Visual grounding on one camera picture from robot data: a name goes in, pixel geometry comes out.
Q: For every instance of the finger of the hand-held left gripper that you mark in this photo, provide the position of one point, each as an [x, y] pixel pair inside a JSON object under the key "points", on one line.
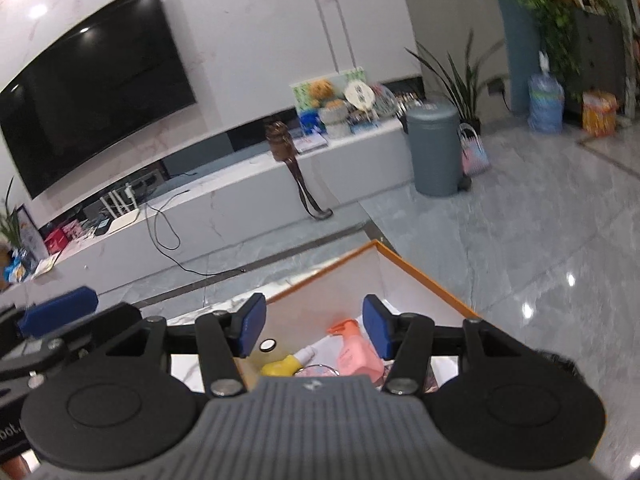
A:
{"points": [[55, 352], [60, 310]]}

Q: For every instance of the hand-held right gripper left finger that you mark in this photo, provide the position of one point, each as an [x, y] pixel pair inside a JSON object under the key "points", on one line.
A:
{"points": [[252, 326]]}

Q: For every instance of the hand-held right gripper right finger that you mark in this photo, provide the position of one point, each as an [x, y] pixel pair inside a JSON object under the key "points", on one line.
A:
{"points": [[377, 326]]}

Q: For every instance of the pink spray bottle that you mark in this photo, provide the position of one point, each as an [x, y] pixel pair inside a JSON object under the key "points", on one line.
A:
{"points": [[355, 355]]}

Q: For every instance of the yellow capped bottle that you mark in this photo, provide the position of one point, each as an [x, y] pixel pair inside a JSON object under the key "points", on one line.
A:
{"points": [[277, 367]]}

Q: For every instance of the orange cardboard box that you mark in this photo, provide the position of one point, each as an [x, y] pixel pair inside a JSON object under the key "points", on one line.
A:
{"points": [[350, 285]]}

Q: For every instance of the round pink tin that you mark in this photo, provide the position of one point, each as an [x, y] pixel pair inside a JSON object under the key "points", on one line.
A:
{"points": [[317, 371]]}

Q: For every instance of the blue snack bag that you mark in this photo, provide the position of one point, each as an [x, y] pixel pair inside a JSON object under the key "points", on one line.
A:
{"points": [[17, 267]]}

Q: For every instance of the red box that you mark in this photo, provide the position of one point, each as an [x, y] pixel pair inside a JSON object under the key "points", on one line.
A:
{"points": [[56, 241]]}

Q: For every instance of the framed picture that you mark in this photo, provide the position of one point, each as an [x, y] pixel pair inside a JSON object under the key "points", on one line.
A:
{"points": [[32, 235]]}

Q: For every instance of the small leafy plant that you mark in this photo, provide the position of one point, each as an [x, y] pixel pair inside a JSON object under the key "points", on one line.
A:
{"points": [[10, 225]]}

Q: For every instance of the white router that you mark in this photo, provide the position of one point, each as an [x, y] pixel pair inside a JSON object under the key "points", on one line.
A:
{"points": [[122, 220]]}

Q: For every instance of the white marble television console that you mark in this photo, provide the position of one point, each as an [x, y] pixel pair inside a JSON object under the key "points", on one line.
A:
{"points": [[240, 195]]}

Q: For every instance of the grey trash can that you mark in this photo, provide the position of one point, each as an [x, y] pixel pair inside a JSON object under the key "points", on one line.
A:
{"points": [[432, 150]]}

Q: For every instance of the brown leather bag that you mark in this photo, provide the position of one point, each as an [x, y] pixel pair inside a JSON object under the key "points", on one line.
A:
{"points": [[279, 142]]}

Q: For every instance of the white booklet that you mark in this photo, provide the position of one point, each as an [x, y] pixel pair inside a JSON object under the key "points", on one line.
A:
{"points": [[311, 144]]}

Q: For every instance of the pink and blue woven bag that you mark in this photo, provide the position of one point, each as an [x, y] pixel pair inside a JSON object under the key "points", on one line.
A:
{"points": [[474, 157]]}

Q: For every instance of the blue printed box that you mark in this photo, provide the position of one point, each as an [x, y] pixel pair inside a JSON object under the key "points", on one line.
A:
{"points": [[311, 121]]}

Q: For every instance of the black television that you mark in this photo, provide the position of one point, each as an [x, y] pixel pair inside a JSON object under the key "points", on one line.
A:
{"points": [[90, 90]]}

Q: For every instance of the round paper fan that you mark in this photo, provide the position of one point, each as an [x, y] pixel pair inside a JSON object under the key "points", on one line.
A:
{"points": [[359, 94]]}

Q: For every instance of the orange stuffed toy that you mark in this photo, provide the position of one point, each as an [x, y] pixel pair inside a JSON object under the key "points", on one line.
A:
{"points": [[321, 90]]}

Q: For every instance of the long-leaf potted plant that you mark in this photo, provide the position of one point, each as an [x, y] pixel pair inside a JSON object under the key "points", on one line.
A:
{"points": [[467, 95]]}

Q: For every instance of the blue water jug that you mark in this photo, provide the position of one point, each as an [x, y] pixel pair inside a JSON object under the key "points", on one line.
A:
{"points": [[546, 105]]}

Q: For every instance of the colourful printed carton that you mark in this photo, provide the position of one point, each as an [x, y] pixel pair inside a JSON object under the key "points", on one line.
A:
{"points": [[599, 112]]}

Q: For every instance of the dark grey cabinet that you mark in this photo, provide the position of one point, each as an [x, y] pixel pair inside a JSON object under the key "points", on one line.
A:
{"points": [[600, 50]]}

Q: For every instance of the green climbing plant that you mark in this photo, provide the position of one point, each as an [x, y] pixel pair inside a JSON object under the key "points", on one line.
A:
{"points": [[550, 5]]}

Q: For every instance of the black wall socket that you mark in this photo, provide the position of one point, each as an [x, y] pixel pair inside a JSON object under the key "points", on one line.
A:
{"points": [[496, 87]]}

